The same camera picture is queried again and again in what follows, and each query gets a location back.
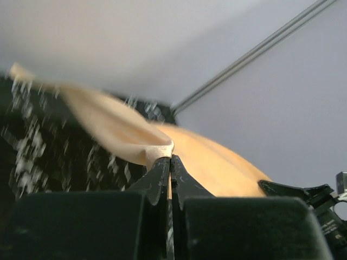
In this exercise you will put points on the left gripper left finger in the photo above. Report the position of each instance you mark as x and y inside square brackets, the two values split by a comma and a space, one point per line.
[154, 186]

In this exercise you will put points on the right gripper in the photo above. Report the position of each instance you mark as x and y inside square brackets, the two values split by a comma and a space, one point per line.
[322, 199]

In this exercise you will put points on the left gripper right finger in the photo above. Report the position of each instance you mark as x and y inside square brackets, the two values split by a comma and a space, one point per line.
[183, 186]

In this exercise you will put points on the peach cloth napkin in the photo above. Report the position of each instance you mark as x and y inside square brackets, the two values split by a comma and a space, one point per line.
[122, 131]

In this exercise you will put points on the black marble pattern mat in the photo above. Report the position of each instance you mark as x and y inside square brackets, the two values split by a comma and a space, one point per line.
[45, 149]

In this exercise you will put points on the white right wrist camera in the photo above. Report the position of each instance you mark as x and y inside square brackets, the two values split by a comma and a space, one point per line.
[341, 185]

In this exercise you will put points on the right rear aluminium post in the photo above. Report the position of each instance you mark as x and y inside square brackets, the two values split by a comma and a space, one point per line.
[279, 35]

